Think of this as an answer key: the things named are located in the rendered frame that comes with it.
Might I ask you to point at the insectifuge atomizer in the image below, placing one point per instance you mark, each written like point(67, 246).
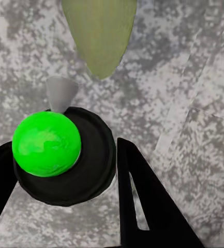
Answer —
point(66, 155)

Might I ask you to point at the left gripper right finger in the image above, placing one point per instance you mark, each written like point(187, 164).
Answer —
point(168, 227)

